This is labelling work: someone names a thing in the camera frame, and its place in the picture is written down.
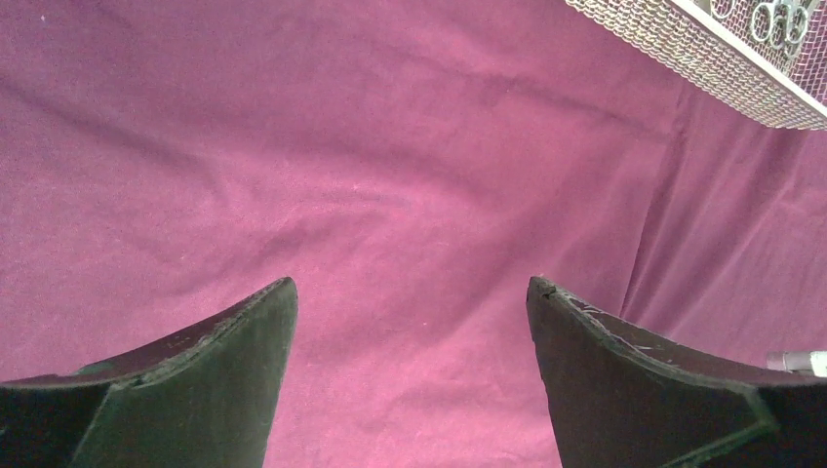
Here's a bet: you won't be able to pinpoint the maroon surgical wrap cloth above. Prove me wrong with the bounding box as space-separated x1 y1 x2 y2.
1 1 826 467

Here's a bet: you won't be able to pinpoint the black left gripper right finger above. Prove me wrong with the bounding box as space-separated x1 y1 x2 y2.
526 277 826 467

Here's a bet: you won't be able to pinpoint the steel instrument tray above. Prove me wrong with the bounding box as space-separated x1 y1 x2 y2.
569 1 826 131

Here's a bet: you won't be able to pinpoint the steel forceps left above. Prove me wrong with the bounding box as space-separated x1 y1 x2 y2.
750 0 793 48

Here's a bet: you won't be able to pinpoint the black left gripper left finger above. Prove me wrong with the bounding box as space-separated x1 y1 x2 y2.
1 278 298 467

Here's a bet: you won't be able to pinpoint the steel forceps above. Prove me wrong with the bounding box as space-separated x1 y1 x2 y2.
780 0 810 59
750 0 793 48

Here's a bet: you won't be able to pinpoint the steel forceps right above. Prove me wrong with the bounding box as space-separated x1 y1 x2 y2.
780 0 810 59

